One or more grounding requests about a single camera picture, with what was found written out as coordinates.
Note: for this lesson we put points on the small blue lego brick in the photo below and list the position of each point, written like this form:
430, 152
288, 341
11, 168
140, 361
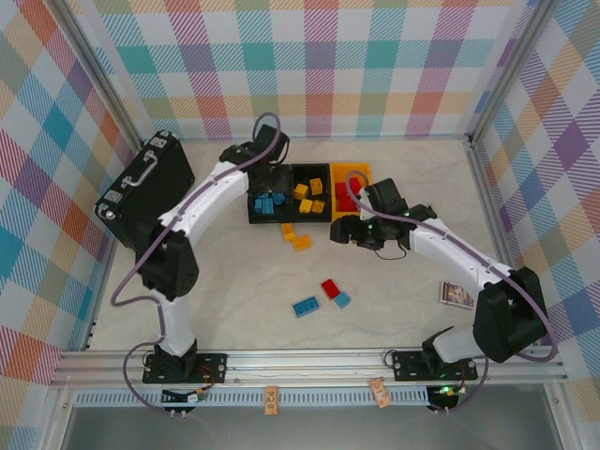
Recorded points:
280, 198

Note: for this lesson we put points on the black plastic container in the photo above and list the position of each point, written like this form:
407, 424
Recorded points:
269, 219
311, 218

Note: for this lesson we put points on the small picture card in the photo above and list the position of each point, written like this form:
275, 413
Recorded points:
455, 294

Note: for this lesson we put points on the blue lego plate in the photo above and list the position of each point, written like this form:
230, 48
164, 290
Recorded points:
306, 307

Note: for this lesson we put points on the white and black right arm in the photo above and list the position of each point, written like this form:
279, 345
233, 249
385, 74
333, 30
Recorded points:
450, 253

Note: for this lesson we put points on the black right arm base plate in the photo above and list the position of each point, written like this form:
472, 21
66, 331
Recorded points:
405, 365

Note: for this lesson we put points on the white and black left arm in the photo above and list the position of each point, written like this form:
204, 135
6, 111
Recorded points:
166, 267

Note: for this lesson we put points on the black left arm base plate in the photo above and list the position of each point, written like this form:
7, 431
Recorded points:
213, 368

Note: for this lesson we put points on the red lego brick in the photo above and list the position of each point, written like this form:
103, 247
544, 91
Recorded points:
330, 289
341, 190
354, 204
354, 186
342, 205

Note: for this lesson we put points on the grey metal shelf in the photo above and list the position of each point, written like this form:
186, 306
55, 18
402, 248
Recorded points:
328, 431

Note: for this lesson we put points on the aluminium frame post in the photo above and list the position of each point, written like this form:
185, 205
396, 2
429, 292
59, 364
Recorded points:
509, 70
109, 70

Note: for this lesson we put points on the aluminium mounting rail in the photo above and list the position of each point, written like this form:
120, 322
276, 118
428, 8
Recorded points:
304, 368

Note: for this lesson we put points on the yellow plastic container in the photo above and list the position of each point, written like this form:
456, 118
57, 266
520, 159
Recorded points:
349, 168

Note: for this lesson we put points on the orange paper tag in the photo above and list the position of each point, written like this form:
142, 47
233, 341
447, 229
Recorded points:
380, 394
271, 400

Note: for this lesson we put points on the aluminium side rail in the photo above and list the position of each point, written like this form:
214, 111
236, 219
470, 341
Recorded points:
484, 187
100, 281

